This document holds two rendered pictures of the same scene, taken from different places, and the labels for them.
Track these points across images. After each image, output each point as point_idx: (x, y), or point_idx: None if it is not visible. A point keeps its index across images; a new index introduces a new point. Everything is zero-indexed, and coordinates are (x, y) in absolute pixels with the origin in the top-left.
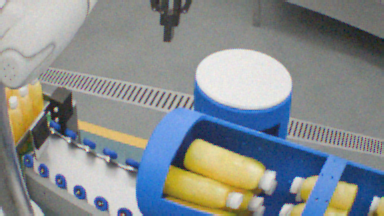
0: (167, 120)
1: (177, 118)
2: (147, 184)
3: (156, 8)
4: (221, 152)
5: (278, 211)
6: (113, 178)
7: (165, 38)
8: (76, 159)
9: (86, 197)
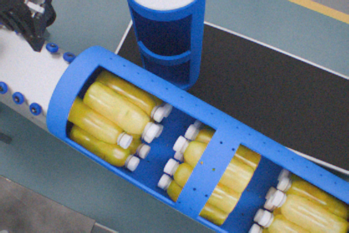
0: (66, 75)
1: (75, 72)
2: (53, 128)
3: (12, 29)
4: (109, 101)
5: (178, 128)
6: (53, 69)
7: (34, 50)
8: (25, 52)
9: (25, 100)
